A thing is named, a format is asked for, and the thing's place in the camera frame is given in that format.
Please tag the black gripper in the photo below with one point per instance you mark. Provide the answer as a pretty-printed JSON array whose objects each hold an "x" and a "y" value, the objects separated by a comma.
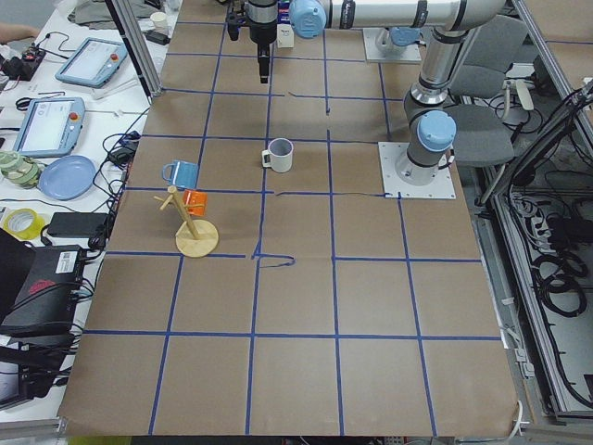
[{"x": 261, "y": 32}]

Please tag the blue white milk carton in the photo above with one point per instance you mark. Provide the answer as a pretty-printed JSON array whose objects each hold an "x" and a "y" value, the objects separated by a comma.
[{"x": 285, "y": 34}]

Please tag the white ceramic mug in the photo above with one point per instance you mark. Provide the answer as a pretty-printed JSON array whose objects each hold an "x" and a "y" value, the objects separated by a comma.
[{"x": 278, "y": 155}]

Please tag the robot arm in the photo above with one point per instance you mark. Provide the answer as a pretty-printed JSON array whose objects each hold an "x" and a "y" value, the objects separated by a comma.
[{"x": 310, "y": 18}]

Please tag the paper cup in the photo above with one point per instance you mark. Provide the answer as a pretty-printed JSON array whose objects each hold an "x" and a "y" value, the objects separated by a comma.
[{"x": 160, "y": 23}]

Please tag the orange plastic cup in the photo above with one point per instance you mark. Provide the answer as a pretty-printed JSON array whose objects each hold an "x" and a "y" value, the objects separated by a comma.
[{"x": 195, "y": 202}]

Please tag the blue mug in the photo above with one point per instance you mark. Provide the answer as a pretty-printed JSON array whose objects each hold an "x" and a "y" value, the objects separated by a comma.
[{"x": 180, "y": 173}]

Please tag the upper teach pendant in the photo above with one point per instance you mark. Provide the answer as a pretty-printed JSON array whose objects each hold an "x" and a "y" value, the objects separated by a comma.
[{"x": 93, "y": 63}]

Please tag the teach pendant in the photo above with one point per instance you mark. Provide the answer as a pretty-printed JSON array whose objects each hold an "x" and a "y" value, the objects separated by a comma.
[
  {"x": 51, "y": 127},
  {"x": 93, "y": 63}
]

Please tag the lower teach pendant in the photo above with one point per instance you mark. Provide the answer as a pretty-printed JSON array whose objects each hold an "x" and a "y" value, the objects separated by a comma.
[{"x": 51, "y": 127}]

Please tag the grey office chair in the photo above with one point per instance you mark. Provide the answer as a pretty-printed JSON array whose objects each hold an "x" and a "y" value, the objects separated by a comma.
[{"x": 481, "y": 139}]

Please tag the blue plate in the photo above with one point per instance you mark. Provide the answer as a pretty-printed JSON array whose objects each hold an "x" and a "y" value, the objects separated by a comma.
[{"x": 67, "y": 177}]

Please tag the black power adapter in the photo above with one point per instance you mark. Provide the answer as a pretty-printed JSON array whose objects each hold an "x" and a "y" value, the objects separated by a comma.
[{"x": 76, "y": 224}]

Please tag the green tape rolls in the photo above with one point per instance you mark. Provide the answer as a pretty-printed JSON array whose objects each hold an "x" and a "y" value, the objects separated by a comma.
[{"x": 20, "y": 170}]

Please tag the yellow tape roll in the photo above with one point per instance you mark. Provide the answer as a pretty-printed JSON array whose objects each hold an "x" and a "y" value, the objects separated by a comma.
[{"x": 25, "y": 224}]

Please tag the black computer box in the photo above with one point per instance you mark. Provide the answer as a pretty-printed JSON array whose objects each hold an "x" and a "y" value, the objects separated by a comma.
[{"x": 48, "y": 295}]

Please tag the aluminium frame post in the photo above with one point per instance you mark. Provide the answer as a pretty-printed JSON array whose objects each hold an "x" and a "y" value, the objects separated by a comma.
[{"x": 131, "y": 35}]

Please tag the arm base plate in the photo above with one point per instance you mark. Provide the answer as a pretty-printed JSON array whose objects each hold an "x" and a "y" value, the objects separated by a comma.
[
  {"x": 404, "y": 179},
  {"x": 392, "y": 45}
]

